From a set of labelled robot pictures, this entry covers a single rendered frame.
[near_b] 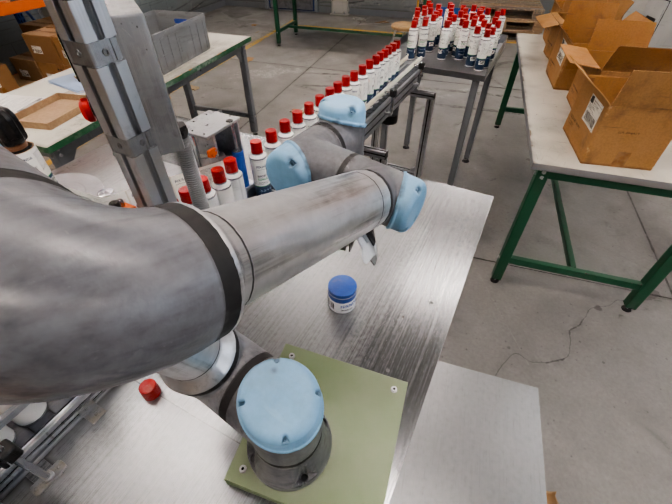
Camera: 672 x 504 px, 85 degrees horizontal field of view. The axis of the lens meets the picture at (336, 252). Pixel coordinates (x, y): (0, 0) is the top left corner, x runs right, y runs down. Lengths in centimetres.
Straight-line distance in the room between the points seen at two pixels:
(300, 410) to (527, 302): 185
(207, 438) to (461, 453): 48
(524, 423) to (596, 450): 108
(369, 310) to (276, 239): 69
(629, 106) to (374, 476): 155
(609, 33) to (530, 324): 151
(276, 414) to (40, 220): 40
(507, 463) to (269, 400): 48
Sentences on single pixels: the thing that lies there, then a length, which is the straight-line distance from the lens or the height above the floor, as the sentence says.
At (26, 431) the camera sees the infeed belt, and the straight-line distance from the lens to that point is 93.
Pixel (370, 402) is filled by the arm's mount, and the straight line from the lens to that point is 79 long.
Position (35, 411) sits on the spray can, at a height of 90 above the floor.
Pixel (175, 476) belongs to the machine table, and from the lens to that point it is 82.
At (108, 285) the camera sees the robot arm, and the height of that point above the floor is 145.
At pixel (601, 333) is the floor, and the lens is 232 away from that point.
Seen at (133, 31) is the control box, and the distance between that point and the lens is 60.
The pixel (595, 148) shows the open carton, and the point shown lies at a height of 85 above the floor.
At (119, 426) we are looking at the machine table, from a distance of 90.
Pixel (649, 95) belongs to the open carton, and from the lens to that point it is 181.
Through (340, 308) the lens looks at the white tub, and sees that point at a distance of 91.
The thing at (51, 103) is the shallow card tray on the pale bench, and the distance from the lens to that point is 256.
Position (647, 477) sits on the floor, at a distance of 201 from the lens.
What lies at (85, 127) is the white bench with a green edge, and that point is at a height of 80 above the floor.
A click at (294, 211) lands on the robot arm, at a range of 30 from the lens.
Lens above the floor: 157
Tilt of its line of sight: 44 degrees down
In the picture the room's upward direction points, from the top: straight up
